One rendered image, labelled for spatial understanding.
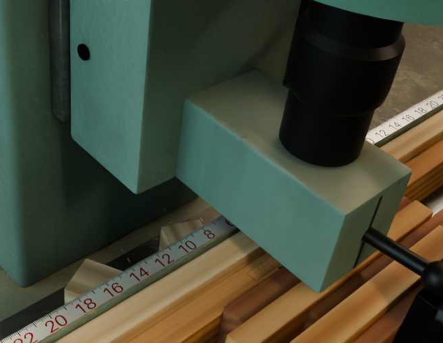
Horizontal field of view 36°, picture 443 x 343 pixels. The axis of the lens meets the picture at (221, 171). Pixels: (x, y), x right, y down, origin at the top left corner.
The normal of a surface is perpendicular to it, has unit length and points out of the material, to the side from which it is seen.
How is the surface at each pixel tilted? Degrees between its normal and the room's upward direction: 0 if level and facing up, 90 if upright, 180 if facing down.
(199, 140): 90
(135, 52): 90
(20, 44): 90
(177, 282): 0
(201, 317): 0
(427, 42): 0
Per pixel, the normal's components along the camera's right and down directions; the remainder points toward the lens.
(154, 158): 0.68, 0.54
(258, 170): -0.72, 0.37
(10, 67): 0.48, 0.61
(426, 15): 0.04, 0.65
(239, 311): 0.13, -0.76
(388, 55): 0.55, -0.11
